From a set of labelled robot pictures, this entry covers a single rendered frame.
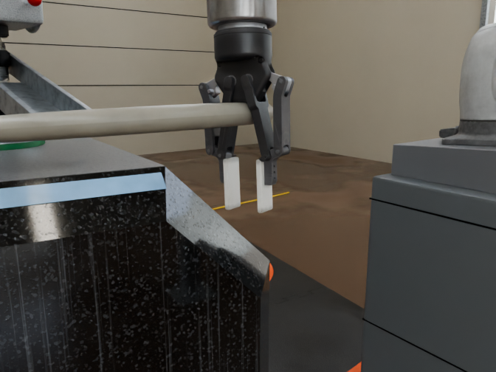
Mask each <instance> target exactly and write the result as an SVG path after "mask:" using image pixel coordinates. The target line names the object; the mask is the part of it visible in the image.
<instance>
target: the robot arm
mask: <svg viewBox="0 0 496 372"><path fill-rule="evenodd" d="M207 24H208V26H209V28H210V29H212V30H216V33H215V34H214V36H213V37H214V53H215V60H216V63H217V70H216V74H215V78H214V79H212V80H211V81H209V82H207V83H200V84H199V91H200V94H201V98H202V99H203V103H220V99H219V94H220V93H221V91H222V92H223V99H222V102H223V103H247V105H248V108H249V110H250V111H251V113H252V119H253V122H254V126H255V132H256V136H257V139H258V145H259V148H260V152H261V158H259V159H257V160H256V176H257V200H258V212H259V213H264V212H266V211H268V210H271V209H272V185H275V184H276V182H277V180H278V179H277V160H278V158H279V157H281V156H284V155H287V154H289V153H290V150H291V145H290V95H291V93H292V88H293V85H294V83H295V81H294V79H293V78H292V77H285V76H281V75H278V74H275V70H274V69H273V67H272V33H271V32H270V30H268V29H270V28H272V27H274V26H275V25H276V24H277V0H207ZM271 83H272V90H273V91H274V94H273V130H272V124H271V120H270V117H269V111H268V107H269V103H268V99H267V96H266V92H267V90H268V88H269V87H270V85H271ZM219 88H220V90H221V91H220V90H219ZM459 107H460V122H459V125H458V126H456V127H455V128H443V129H441V130H440V131H439V136H440V138H443V139H442V141H441V144H442V145H475V146H494V147H496V23H493V24H488V25H486V26H484V27H481V28H480V29H479V30H478V31H477V32H476V33H475V34H474V35H473V36H472V39H471V41H470V42H469V45H468V47H467V49H466V52H465V56H464V59H463V63H462V67H461V79H460V89H459ZM237 130H238V126H230V127H222V128H206V129H205V130H204V135H205V148H206V153H207V154H208V155H213V156H215V157H217V158H218V161H219V174H220V175H219V176H220V181H221V182H222V183H224V200H225V209H226V210H231V209H233V208H236V207H240V206H241V199H240V179H239V159H238V157H236V154H234V149H235V141H236V135H237Z"/></svg>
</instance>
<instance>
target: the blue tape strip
mask: <svg viewBox="0 0 496 372"><path fill-rule="evenodd" d="M161 189H167V188H166V186H165V182H164V179H163V177H162V173H147V174H139V175H131V176H117V177H109V178H102V179H88V180H80V181H73V182H59V183H52V184H44V185H30V186H22V187H8V188H0V209H2V208H8V207H20V206H27V205H33V204H45V203H51V202H63V201H69V200H76V199H87V198H94V197H101V196H112V195H119V194H125V193H136V192H143V191H149V190H161Z"/></svg>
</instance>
